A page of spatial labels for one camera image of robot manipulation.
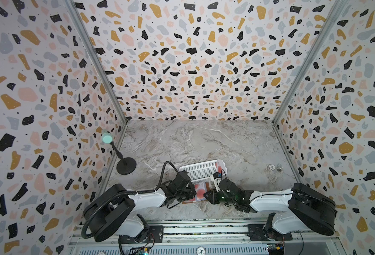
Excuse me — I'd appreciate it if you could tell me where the aluminium corner post left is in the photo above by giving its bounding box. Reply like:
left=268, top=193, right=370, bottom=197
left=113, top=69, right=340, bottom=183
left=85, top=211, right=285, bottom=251
left=64, top=0, right=127, bottom=125

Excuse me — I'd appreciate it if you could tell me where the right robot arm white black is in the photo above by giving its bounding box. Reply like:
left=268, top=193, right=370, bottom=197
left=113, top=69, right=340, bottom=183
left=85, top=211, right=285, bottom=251
left=204, top=178, right=337, bottom=236

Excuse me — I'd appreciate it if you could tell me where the aluminium corner post right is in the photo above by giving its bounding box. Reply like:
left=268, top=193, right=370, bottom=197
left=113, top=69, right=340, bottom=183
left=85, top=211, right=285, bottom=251
left=272, top=0, right=348, bottom=126

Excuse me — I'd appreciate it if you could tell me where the black corrugated cable hose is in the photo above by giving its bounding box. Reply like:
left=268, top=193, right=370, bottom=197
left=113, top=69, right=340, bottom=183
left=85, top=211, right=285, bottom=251
left=80, top=160, right=180, bottom=240

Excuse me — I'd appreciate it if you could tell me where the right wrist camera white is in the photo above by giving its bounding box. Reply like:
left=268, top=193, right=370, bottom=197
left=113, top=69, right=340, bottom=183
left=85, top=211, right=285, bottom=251
left=212, top=172, right=222, bottom=192

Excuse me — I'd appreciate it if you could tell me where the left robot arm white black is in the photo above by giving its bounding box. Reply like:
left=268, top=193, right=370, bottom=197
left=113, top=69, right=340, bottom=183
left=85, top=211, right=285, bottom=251
left=81, top=171, right=197, bottom=242

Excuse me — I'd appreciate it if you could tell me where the aluminium corner post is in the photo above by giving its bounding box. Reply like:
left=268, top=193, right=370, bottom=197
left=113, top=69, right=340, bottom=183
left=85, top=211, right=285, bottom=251
left=272, top=0, right=348, bottom=126
left=64, top=0, right=127, bottom=125

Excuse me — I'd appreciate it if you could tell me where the brown leather card holder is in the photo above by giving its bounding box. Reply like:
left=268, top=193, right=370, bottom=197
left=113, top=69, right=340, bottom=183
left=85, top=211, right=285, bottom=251
left=182, top=181, right=215, bottom=204

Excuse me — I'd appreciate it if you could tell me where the black stand with green ball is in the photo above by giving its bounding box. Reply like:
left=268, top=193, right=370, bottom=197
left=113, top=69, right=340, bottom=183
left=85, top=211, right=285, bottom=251
left=101, top=132, right=137, bottom=175

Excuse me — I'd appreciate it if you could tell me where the white plastic slotted basket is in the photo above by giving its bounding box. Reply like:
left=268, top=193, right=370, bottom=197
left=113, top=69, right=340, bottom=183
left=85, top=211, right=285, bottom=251
left=179, top=159, right=226, bottom=184

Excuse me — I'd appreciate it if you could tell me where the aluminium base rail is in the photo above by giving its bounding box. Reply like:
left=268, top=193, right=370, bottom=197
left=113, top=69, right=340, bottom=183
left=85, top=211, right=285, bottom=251
left=66, top=217, right=348, bottom=255

